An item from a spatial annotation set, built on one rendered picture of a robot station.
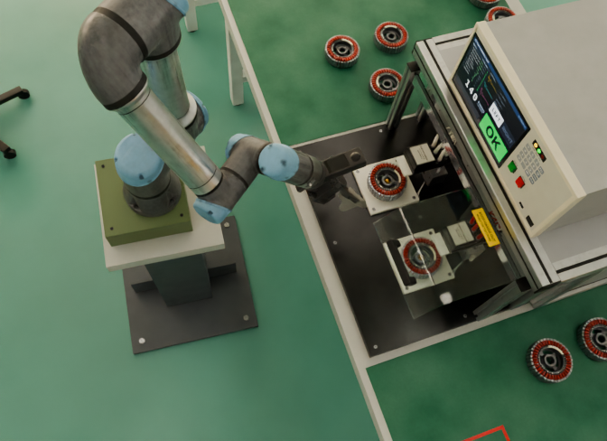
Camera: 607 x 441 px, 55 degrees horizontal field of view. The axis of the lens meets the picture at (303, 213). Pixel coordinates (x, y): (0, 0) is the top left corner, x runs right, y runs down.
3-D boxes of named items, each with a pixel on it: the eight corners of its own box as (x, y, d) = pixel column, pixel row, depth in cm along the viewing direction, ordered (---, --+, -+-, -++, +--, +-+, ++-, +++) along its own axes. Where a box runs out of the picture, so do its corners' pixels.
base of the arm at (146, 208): (127, 221, 153) (119, 209, 143) (121, 170, 157) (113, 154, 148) (185, 211, 155) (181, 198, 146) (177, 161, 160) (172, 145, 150)
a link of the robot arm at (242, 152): (209, 160, 129) (244, 173, 123) (238, 124, 133) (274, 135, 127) (224, 181, 135) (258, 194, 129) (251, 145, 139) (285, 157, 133)
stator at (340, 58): (347, 74, 186) (348, 67, 183) (317, 58, 188) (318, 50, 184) (364, 51, 190) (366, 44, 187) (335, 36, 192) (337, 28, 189)
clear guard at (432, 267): (413, 318, 129) (419, 312, 123) (373, 223, 137) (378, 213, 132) (539, 276, 135) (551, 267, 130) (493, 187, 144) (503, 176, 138)
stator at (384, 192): (375, 206, 164) (377, 201, 161) (360, 173, 168) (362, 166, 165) (410, 195, 166) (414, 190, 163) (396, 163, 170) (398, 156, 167)
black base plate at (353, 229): (369, 358, 150) (371, 356, 148) (291, 152, 173) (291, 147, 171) (527, 303, 159) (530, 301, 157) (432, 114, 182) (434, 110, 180)
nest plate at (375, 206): (370, 215, 164) (371, 214, 163) (351, 171, 170) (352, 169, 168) (418, 201, 167) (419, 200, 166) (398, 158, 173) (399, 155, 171)
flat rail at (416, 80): (514, 289, 133) (519, 286, 130) (408, 76, 155) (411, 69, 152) (518, 287, 133) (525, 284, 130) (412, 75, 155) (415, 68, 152)
